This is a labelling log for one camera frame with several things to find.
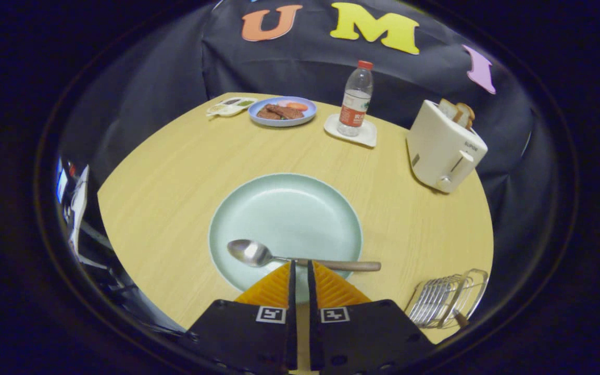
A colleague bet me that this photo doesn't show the pale green plate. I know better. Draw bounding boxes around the pale green plate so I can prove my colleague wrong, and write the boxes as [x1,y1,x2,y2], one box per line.
[208,173,364,304]

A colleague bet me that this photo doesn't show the toast slice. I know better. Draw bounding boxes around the toast slice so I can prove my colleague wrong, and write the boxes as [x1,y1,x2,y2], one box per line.
[455,103,476,130]
[438,98,460,123]

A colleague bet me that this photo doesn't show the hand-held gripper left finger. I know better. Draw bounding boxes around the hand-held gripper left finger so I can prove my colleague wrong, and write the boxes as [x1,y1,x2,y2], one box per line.
[185,260,298,373]

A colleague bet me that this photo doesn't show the blue plate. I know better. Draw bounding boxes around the blue plate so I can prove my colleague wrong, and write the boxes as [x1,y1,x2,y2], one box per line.
[248,96,317,128]

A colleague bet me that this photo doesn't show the metal wire drainer basket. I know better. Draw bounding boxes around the metal wire drainer basket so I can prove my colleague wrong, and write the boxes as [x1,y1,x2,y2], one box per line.
[404,268,490,330]

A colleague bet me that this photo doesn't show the white and grey equipment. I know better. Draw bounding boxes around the white and grey equipment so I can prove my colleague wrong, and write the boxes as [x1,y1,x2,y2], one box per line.
[55,156,186,334]

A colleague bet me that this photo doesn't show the white toaster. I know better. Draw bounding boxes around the white toaster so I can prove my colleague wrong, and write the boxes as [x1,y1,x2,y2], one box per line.
[406,99,488,194]

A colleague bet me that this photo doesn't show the white divided sauce tray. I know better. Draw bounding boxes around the white divided sauce tray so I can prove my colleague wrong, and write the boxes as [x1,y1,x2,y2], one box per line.
[206,97,258,118]

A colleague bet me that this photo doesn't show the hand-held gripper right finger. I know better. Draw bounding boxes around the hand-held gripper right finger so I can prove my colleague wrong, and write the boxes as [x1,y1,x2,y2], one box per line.
[308,260,436,373]

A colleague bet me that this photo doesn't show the metal spoon with wooden handle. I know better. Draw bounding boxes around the metal spoon with wooden handle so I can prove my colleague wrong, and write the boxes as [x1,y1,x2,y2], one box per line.
[227,239,382,272]

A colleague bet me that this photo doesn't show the white square coaster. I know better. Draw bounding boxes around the white square coaster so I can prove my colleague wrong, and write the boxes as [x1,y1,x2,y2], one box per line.
[323,114,378,148]

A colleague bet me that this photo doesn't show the clear water bottle red cap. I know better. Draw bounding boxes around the clear water bottle red cap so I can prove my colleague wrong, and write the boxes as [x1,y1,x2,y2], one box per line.
[336,60,374,138]

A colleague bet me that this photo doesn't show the brown meat slices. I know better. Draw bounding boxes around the brown meat slices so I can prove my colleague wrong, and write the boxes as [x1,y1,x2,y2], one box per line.
[256,104,305,120]

